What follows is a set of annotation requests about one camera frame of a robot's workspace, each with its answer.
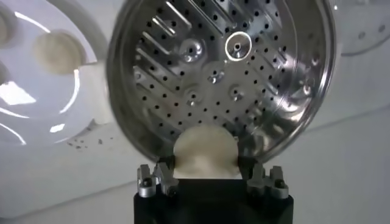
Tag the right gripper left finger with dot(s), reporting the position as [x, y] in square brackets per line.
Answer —
[146, 185]

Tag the stainless steel steamer basket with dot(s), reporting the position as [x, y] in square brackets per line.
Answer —
[213, 91]

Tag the white round plate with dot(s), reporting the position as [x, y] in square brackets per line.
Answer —
[36, 97]

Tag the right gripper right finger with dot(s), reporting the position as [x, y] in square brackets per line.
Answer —
[278, 187]

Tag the white steamed baozi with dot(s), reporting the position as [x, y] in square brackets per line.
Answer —
[58, 52]
[207, 152]

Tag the round glass pot lid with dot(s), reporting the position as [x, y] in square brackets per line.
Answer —
[365, 36]

